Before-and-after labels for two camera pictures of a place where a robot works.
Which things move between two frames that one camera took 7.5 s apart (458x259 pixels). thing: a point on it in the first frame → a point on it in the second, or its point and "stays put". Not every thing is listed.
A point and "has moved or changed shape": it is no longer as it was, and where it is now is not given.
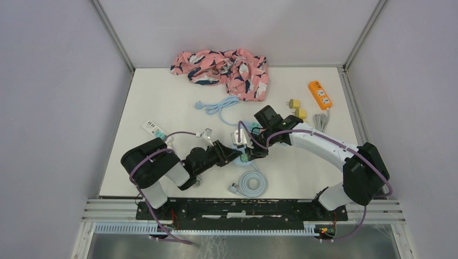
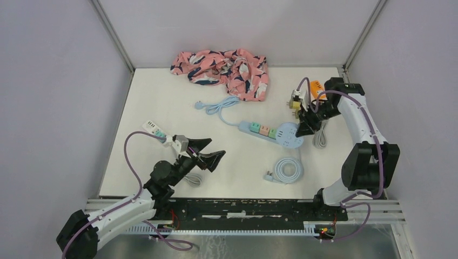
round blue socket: (237, 161) has moved or changed shape
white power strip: (151, 128) stays put
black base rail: (235, 215) stays put
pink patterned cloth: (244, 74) stays put
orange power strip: (320, 95) stays put
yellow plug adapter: (294, 103) stays put
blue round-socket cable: (244, 190) → (288, 170)
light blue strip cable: (216, 107) stays put
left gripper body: (219, 158) → (196, 159)
